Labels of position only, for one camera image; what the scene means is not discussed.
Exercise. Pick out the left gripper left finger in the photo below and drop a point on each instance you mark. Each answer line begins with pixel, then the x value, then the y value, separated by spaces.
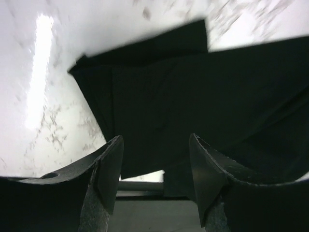
pixel 77 198

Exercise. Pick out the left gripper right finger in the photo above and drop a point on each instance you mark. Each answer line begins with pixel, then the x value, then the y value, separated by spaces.
pixel 243 199

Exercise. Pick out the black t-shirt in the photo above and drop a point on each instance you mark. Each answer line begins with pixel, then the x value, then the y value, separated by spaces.
pixel 250 103

